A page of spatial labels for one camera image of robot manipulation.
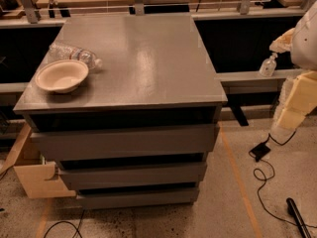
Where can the grey top drawer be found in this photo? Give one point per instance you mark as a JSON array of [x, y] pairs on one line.
[[103, 144]]

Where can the grey drawer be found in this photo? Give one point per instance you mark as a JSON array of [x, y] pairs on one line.
[[103, 144], [133, 175], [140, 198]]

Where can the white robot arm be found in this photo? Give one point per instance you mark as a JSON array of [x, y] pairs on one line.
[[303, 51]]

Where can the grey middle drawer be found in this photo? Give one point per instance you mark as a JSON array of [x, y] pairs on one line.
[[133, 175]]

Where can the grey drawer cabinet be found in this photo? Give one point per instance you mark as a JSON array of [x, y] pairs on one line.
[[155, 73]]

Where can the grey bottom drawer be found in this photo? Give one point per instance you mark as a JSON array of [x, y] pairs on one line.
[[140, 198]]

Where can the clear pump sanitizer bottle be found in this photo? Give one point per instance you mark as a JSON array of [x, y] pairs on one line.
[[268, 66]]

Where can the black power adapter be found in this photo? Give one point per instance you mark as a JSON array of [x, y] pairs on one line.
[[259, 151]]

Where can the black rod on floor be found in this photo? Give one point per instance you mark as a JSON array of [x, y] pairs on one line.
[[294, 212]]

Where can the white paper bowl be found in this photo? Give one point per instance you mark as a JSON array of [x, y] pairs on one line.
[[61, 76]]

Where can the clear plastic water bottle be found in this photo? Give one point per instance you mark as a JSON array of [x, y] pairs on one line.
[[63, 51]]

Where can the wooden board left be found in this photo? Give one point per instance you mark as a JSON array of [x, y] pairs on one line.
[[39, 178]]

